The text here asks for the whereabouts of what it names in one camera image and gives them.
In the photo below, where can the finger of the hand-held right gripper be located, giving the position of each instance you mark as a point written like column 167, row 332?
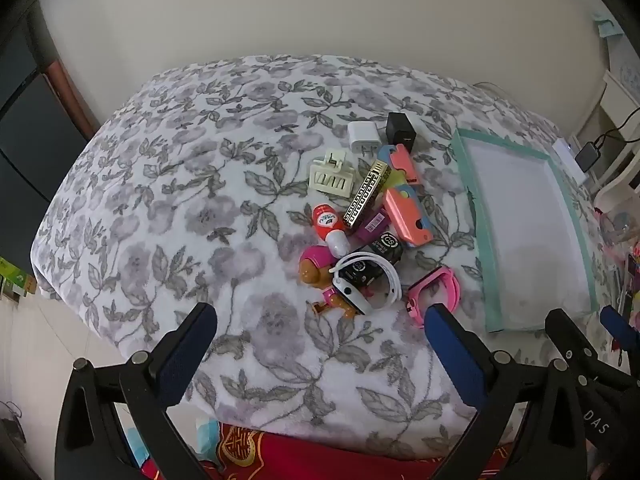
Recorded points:
column 567, row 340
column 620, row 327

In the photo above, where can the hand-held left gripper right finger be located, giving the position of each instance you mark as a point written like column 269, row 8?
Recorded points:
column 455, row 355

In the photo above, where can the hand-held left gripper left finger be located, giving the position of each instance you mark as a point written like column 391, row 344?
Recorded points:
column 185, row 355

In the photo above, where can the pink watch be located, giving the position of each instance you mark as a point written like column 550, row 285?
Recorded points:
column 440, row 285

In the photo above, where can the white smartwatch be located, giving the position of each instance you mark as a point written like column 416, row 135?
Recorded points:
column 387, row 275

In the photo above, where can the green-rimmed white tray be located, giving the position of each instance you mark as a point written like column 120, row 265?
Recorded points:
column 525, row 220

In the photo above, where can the black box with round logo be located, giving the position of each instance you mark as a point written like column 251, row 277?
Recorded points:
column 360, row 270
column 387, row 245

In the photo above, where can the large orange blue toy knife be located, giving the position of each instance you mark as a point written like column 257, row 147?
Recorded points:
column 405, row 215

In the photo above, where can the magenta tube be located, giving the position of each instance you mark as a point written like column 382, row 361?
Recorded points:
column 372, row 222

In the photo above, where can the toy dog with pink helmet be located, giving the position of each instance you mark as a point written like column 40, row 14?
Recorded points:
column 315, row 260

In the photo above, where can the gold patterned lighter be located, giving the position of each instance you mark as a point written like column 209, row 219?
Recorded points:
column 362, row 197

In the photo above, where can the red bottle with white cap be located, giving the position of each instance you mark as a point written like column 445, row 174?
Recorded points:
column 325, row 220

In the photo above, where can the small blue orange toy knife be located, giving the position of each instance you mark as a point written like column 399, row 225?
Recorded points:
column 402, row 160

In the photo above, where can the cream hair claw clip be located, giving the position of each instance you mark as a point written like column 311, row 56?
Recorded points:
column 330, row 180

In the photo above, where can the black charger cube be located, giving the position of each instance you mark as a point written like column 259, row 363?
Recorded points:
column 400, row 127

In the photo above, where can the white charger cube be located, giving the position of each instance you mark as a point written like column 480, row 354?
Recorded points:
column 361, row 135

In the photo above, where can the pile of stationery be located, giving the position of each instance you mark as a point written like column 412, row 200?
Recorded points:
column 627, row 270

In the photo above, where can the clear plastic container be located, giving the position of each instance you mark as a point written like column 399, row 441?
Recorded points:
column 615, row 225

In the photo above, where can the red patterned cloth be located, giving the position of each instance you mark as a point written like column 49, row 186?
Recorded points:
column 280, row 460

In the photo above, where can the grey floral blanket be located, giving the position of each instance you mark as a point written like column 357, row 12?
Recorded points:
column 175, row 185

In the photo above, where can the grey power adapter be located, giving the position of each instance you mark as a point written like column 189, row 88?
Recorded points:
column 590, row 155

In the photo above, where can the white power strip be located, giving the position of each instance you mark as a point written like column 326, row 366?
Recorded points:
column 565, row 152

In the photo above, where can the green boxes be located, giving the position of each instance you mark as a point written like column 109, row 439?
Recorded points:
column 15, row 277

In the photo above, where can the dark cabinet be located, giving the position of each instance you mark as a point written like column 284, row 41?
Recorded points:
column 30, row 135

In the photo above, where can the white furniture frame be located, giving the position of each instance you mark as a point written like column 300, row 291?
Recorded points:
column 617, row 95

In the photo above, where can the teal wall note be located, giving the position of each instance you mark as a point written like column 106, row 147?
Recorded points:
column 606, row 25

